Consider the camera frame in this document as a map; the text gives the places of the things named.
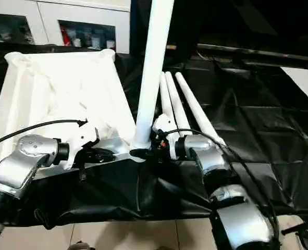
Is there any white glass-door cabinet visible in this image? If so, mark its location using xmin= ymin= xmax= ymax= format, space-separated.
xmin=0 ymin=0 xmax=131 ymax=54

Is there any black left robot foot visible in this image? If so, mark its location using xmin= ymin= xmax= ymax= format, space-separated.
xmin=69 ymin=241 xmax=92 ymax=250

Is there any black left wrist camera cable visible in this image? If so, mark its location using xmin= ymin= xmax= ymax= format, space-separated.
xmin=0 ymin=119 xmax=88 ymax=151

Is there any white flat panel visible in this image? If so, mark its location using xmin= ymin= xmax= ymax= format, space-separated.
xmin=279 ymin=66 xmax=308 ymax=110

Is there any white plastic table leg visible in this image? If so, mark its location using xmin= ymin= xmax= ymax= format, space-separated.
xmin=159 ymin=72 xmax=171 ymax=118
xmin=175 ymin=72 xmax=227 ymax=147
xmin=165 ymin=72 xmax=192 ymax=136
xmin=129 ymin=0 xmax=175 ymax=157

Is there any black metal rod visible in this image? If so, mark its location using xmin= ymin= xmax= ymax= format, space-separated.
xmin=196 ymin=43 xmax=308 ymax=64

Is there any black metal stand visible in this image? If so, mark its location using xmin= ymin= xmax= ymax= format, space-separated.
xmin=280 ymin=213 xmax=308 ymax=250

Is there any white plastic table top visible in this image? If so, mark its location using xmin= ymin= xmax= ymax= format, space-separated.
xmin=0 ymin=49 xmax=144 ymax=181

